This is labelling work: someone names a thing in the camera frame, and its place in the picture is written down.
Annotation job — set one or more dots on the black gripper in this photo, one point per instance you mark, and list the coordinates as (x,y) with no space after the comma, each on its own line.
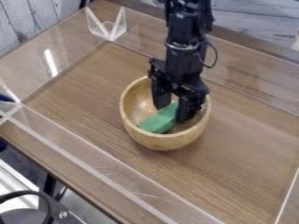
(176,75)

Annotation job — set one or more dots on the green rectangular block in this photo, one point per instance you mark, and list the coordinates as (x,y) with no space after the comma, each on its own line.
(162,121)

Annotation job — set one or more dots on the brown wooden bowl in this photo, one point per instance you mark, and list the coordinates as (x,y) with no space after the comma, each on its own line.
(136,107)

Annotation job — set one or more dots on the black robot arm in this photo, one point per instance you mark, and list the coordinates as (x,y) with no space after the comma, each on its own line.
(188,19)

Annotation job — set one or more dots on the black table leg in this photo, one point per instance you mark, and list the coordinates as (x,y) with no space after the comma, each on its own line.
(50,185)

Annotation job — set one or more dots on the clear acrylic tray barrier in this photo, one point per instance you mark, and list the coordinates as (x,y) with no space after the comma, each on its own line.
(234,177)

